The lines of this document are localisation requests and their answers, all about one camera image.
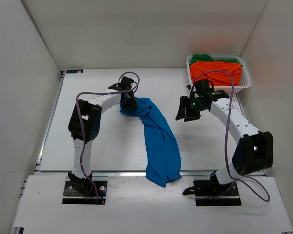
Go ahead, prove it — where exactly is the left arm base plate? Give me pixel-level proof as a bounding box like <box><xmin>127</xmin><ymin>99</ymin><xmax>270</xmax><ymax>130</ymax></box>
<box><xmin>62</xmin><ymin>177</ymin><xmax>108</xmax><ymax>205</ymax></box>

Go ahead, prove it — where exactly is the white plastic basket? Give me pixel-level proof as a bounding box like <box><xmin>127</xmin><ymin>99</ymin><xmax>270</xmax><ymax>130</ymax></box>
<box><xmin>186</xmin><ymin>55</ymin><xmax>251</xmax><ymax>94</ymax></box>

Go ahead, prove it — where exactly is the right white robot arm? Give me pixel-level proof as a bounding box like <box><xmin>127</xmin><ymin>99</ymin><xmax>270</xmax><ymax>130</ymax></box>
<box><xmin>175</xmin><ymin>79</ymin><xmax>274</xmax><ymax>195</ymax></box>

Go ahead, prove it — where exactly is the dark label sticker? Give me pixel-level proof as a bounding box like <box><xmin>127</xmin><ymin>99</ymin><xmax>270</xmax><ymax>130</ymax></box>
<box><xmin>66</xmin><ymin>69</ymin><xmax>83</xmax><ymax>74</ymax></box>

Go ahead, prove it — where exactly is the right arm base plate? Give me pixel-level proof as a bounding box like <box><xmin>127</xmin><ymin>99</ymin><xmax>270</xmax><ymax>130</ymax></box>
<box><xmin>182</xmin><ymin>177</ymin><xmax>242</xmax><ymax>207</ymax></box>

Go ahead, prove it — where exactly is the orange t shirt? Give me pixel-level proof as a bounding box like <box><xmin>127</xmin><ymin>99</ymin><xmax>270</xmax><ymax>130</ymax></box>
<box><xmin>190</xmin><ymin>61</ymin><xmax>242</xmax><ymax>86</ymax></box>

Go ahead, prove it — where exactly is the green t shirt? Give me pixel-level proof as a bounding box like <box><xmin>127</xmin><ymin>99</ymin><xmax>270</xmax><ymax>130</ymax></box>
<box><xmin>190</xmin><ymin>54</ymin><xmax>240</xmax><ymax>65</ymax></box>

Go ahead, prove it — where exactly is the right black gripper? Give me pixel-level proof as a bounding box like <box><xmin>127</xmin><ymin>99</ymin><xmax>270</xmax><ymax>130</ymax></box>
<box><xmin>176</xmin><ymin>96</ymin><xmax>207</xmax><ymax>122</ymax></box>

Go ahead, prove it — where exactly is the blue t shirt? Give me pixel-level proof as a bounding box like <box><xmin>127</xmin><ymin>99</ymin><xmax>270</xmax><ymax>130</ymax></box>
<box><xmin>120</xmin><ymin>97</ymin><xmax>182</xmax><ymax>187</ymax></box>

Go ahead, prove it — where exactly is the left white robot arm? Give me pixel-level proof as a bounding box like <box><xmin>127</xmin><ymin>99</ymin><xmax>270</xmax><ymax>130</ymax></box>
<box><xmin>68</xmin><ymin>74</ymin><xmax>140</xmax><ymax>197</ymax></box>

